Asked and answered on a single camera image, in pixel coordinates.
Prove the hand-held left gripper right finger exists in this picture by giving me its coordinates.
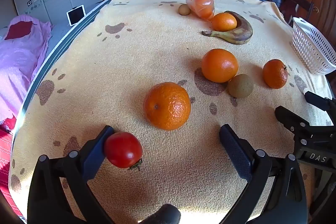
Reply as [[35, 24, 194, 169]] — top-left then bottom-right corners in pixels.
[[219, 124, 308, 224]]

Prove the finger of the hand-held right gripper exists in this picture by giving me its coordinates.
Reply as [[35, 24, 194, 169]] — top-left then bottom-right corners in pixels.
[[304, 91, 336, 112], [275, 105, 315, 136]]

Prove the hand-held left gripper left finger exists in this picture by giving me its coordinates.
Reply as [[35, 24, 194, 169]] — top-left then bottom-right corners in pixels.
[[28, 125, 116, 224]]

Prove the red tomato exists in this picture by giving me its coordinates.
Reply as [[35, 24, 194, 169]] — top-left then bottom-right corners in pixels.
[[104, 132, 143, 171]]

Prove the white plastic basket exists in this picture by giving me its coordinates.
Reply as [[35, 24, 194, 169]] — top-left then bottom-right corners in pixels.
[[292, 17, 336, 75]]

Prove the large brown round fruit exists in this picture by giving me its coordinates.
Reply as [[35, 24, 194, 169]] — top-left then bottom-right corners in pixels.
[[227, 74, 254, 98]]

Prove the overripe spotted banana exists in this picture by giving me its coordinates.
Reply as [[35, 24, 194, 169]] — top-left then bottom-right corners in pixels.
[[202, 10, 253, 45]]

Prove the small tan round fruit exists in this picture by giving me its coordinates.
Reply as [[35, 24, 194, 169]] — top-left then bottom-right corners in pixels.
[[178, 4, 191, 16]]

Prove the person's left hand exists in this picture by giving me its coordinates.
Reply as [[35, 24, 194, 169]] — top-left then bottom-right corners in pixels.
[[154, 204, 181, 224]]

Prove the small mandarin orange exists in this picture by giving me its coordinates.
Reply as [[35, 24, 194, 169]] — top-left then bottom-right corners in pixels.
[[263, 59, 288, 89], [211, 12, 237, 32]]

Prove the bumpy mandarin orange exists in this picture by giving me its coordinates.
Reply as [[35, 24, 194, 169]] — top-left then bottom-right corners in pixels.
[[143, 82, 191, 131]]

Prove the smooth round orange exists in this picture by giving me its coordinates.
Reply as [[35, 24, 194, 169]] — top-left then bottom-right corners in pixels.
[[201, 48, 239, 83]]

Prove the red patterned cloth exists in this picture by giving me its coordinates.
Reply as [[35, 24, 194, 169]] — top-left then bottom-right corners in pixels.
[[0, 116, 27, 222]]

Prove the yellow paw print blanket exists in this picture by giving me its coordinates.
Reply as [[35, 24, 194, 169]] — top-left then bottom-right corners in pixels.
[[8, 0, 334, 222]]

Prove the dark wooden chair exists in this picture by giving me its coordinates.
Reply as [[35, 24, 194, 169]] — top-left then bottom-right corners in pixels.
[[270, 0, 314, 28]]

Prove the teal striped bed sheet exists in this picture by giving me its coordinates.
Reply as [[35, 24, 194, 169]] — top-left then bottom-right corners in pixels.
[[10, 0, 116, 140]]

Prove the pink dotted duvet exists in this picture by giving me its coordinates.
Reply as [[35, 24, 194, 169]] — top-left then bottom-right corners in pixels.
[[0, 14, 53, 122]]

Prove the grey patterned mattress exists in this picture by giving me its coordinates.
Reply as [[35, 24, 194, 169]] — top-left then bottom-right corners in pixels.
[[46, 1, 105, 51]]

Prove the white tablet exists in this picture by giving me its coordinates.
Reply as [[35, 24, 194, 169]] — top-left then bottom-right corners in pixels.
[[66, 5, 86, 26]]

